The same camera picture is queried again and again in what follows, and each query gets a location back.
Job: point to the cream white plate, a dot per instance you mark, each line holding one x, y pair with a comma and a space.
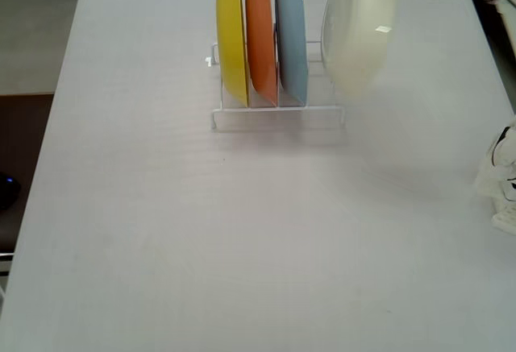
359, 26

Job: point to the blue plate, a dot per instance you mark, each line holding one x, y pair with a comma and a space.
292, 38

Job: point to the orange plate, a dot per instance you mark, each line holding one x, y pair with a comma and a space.
260, 38

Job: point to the yellow plate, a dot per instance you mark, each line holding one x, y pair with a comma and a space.
231, 38

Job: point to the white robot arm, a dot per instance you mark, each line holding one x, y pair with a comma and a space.
489, 179

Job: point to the black computer mouse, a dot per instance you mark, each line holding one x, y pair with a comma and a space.
8, 191

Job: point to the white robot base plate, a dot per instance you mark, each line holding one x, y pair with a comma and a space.
506, 223

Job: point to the white metal rail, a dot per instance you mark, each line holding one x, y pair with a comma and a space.
6, 256

